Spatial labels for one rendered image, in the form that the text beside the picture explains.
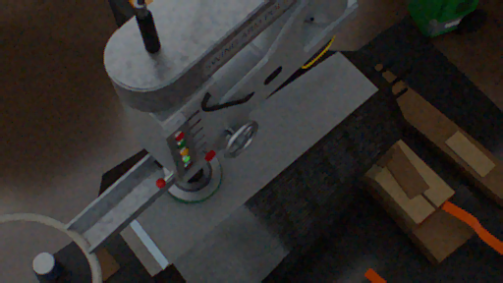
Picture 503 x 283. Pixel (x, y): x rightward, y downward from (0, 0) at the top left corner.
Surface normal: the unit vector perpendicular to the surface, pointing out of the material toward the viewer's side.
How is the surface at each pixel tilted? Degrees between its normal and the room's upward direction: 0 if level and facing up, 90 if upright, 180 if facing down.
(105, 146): 0
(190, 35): 0
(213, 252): 45
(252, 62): 4
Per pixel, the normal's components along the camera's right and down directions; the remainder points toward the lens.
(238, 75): -0.08, -0.38
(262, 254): 0.44, 0.17
